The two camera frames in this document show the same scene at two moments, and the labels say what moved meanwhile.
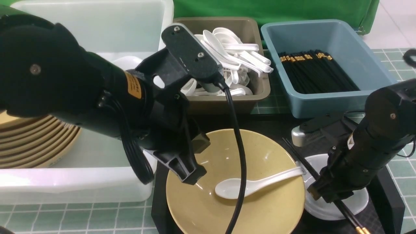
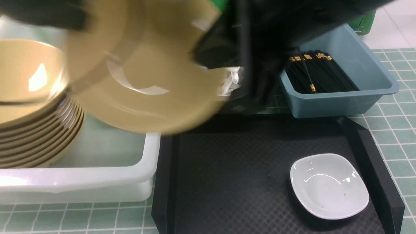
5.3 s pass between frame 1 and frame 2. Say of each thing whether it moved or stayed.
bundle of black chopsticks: stayed
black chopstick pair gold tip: moved
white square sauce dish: stayed
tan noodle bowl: moved
